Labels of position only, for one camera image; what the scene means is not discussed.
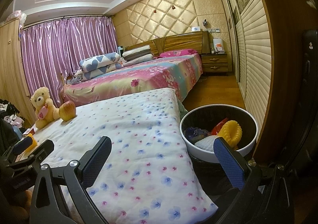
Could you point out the wooden nightstand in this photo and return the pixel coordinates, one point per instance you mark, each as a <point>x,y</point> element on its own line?
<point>215,63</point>

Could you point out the heart pattern folded quilt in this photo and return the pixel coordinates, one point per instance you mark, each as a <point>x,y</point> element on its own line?
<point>99,65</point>

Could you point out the black white trash bin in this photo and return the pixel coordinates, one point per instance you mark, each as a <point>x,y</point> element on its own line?
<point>202,126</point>

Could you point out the louvered sliding closet doors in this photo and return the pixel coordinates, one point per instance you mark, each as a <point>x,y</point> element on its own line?
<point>251,53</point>

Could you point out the blue white paper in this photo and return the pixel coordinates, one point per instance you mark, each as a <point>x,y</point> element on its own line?
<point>194,135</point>

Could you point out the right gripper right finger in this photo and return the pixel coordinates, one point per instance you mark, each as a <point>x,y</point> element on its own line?
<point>261,195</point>

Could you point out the yellow spiky ball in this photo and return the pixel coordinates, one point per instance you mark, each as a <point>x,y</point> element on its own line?
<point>30,142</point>

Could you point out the red snack bag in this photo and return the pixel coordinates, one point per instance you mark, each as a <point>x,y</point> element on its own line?
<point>218,127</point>

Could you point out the yellow foam fruit net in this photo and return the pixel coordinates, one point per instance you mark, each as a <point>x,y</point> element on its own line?
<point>231,132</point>

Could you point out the small red white box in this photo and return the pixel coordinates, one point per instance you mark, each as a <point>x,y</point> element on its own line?
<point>28,131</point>

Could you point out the person's left hand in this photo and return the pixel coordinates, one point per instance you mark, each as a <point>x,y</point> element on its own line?
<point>16,209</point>

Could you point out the bed with pink sheet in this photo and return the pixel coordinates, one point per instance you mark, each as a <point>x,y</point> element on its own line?
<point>180,73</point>

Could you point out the purple curtain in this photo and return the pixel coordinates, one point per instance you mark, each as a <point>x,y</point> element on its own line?
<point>53,49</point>

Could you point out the white floral blanket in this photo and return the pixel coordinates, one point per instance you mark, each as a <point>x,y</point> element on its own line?
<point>148,177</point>

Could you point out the striped pillows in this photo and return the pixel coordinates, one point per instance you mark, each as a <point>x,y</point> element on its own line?
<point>137,55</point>

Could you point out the pile of clothes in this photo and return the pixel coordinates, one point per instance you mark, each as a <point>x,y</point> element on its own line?
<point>10,126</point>

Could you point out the cream teddy bear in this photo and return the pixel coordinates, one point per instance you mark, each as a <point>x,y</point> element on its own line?
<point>46,112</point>

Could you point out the pink pillow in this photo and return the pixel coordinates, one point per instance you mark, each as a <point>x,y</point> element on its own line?
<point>177,53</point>

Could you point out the wooden headboard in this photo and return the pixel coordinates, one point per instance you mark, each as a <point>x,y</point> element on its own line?
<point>198,41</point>

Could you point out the wooden wardrobe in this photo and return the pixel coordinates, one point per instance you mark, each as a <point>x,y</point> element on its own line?
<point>13,82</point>

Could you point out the items on nightstand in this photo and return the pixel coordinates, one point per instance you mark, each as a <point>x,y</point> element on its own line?
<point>218,46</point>

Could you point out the red yellow apple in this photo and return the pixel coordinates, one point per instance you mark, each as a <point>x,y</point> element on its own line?
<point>67,111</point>

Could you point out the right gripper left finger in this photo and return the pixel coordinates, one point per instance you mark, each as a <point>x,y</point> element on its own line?
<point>48,204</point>

